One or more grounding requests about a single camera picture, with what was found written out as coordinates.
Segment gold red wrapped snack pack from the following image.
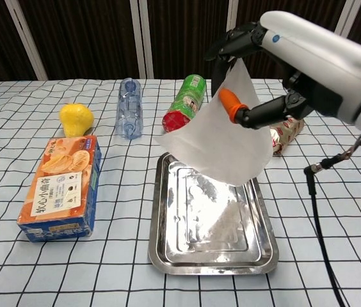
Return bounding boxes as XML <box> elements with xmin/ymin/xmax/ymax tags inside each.
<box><xmin>269</xmin><ymin>116</ymin><xmax>306</xmax><ymax>157</ymax></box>

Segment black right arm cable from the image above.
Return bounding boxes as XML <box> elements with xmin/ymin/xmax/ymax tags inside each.
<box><xmin>303</xmin><ymin>134</ymin><xmax>361</xmax><ymax>307</ymax></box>

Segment orange cookie box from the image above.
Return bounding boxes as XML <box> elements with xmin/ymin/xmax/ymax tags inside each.
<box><xmin>17</xmin><ymin>134</ymin><xmax>102</xmax><ymax>243</ymax></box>

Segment rectangular stainless steel tray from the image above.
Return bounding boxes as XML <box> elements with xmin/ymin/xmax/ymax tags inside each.
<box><xmin>148</xmin><ymin>152</ymin><xmax>280</xmax><ymax>276</ymax></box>

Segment white checkered tablecloth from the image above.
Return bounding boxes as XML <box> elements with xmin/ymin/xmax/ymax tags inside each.
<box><xmin>0</xmin><ymin>77</ymin><xmax>361</xmax><ymax>307</ymax></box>

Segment green chips can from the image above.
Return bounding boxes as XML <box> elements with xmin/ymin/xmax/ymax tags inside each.
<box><xmin>162</xmin><ymin>74</ymin><xmax>207</xmax><ymax>133</ymax></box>

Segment white metal frame post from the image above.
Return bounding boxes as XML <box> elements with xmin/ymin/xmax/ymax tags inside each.
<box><xmin>131</xmin><ymin>0</ymin><xmax>154</xmax><ymax>79</ymax></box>
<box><xmin>4</xmin><ymin>0</ymin><xmax>49</xmax><ymax>81</ymax></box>
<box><xmin>226</xmin><ymin>0</ymin><xmax>239</xmax><ymax>35</ymax></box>
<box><xmin>333</xmin><ymin>0</ymin><xmax>358</xmax><ymax>36</ymax></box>

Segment white paper sheet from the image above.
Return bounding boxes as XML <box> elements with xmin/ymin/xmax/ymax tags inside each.
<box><xmin>154</xmin><ymin>59</ymin><xmax>273</xmax><ymax>187</ymax></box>

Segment clear plastic water bottle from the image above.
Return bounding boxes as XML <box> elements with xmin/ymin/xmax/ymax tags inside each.
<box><xmin>115</xmin><ymin>77</ymin><xmax>145</xmax><ymax>139</ymax></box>

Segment yellow pear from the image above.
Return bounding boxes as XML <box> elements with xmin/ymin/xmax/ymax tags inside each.
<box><xmin>59</xmin><ymin>102</ymin><xmax>95</xmax><ymax>138</ymax></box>

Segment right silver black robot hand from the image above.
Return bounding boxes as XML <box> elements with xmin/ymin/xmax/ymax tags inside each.
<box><xmin>203</xmin><ymin>11</ymin><xmax>361</xmax><ymax>130</ymax></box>

